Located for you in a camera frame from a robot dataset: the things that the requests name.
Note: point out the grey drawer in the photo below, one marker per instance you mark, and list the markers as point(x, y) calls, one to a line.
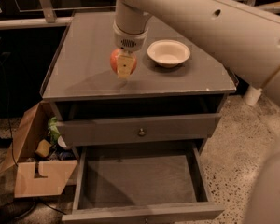
point(76, 133)
point(148, 183)

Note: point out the round drawer knob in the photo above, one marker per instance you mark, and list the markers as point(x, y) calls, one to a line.
point(142, 132)

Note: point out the white bowl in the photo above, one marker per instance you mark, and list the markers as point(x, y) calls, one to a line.
point(168, 53)

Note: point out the grey middle drawer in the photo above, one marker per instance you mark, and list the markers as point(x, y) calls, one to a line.
point(148, 183)

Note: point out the yellow sponge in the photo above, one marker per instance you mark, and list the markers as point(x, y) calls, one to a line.
point(43, 148)

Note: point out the green bag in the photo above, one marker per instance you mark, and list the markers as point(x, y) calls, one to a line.
point(53, 130)

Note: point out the cardboard box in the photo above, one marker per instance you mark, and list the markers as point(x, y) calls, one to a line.
point(36, 176)

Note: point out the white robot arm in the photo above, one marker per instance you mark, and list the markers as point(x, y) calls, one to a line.
point(247, 41)

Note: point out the grey drawer cabinet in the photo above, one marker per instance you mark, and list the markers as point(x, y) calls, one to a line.
point(81, 84)

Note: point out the metal railing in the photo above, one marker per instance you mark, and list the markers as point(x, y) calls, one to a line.
point(53, 13)

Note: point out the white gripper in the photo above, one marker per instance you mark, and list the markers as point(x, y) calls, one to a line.
point(129, 41)

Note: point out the red apple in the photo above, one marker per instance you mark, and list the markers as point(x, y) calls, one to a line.
point(114, 56)

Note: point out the grey top drawer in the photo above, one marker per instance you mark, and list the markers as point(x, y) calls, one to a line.
point(76, 133)

